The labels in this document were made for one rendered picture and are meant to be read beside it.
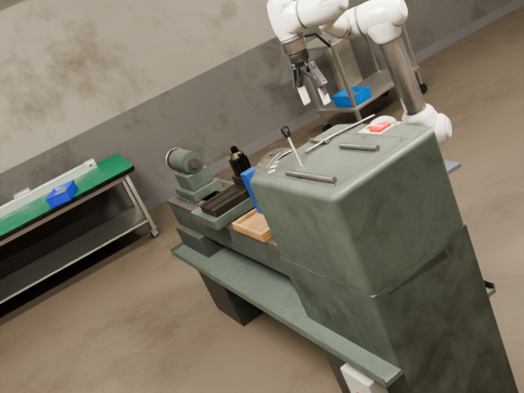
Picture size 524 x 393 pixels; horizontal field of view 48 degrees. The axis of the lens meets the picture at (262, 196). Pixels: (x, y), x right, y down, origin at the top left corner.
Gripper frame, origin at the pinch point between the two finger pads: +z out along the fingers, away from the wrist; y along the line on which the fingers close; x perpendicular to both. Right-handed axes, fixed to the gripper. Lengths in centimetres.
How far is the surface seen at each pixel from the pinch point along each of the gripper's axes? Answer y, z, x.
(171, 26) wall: 429, -26, -129
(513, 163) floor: 90, 142, -190
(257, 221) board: 55, 54, 22
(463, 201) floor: 90, 142, -136
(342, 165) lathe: -27.5, 16.6, 16.5
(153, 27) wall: 431, -33, -110
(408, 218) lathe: -43, 40, 9
